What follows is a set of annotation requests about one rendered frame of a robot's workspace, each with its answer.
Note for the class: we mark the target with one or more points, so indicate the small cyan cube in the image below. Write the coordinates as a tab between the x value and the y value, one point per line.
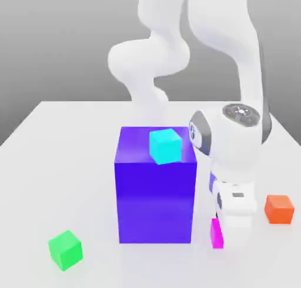
165	147

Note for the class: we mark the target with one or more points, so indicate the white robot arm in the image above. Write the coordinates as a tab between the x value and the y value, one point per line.
225	34

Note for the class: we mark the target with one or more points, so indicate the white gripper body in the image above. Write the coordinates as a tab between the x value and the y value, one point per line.
237	224

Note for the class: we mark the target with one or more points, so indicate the small green cube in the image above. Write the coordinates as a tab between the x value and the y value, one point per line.
65	250

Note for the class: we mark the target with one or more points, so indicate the large purple box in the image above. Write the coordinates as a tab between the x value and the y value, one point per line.
155	203

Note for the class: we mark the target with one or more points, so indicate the small magenta cube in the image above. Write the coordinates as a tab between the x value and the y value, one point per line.
216	236

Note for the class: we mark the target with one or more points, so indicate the small orange cube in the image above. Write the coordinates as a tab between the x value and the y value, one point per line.
279	210

